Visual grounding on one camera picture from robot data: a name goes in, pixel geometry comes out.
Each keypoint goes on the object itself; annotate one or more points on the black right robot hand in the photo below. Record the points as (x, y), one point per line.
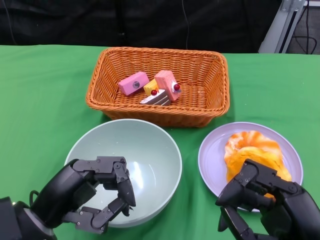
(295, 207)

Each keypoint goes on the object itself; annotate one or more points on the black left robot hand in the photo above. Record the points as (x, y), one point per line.
(57, 190)

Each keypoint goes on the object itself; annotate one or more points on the orange white striped bread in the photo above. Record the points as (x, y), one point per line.
(250, 140)

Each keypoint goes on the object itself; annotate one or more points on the grey-green bowl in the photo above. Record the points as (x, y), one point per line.
(150, 155)

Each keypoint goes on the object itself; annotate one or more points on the lavender round plate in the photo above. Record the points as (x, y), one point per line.
(212, 160)

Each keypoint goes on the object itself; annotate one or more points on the pink cake slice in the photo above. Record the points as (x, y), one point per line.
(128, 83)

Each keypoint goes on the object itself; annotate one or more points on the chocolate cake slice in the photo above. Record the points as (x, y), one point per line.
(157, 98)

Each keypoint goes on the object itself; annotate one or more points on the orange wicker basket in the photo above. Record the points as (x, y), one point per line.
(200, 110)

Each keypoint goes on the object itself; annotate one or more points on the yellow cake slice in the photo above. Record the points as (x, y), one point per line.
(149, 88)

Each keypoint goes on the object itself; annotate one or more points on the salmon red cake slice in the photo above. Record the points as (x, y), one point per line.
(165, 81)

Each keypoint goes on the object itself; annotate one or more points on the green tablecloth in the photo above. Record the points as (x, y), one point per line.
(37, 100)

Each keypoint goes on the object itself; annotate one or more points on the black backdrop curtain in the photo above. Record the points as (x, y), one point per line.
(75, 22)

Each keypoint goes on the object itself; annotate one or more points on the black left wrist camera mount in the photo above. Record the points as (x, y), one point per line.
(17, 220)

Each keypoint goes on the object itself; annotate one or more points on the grey aluminium frame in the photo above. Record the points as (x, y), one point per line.
(276, 31)

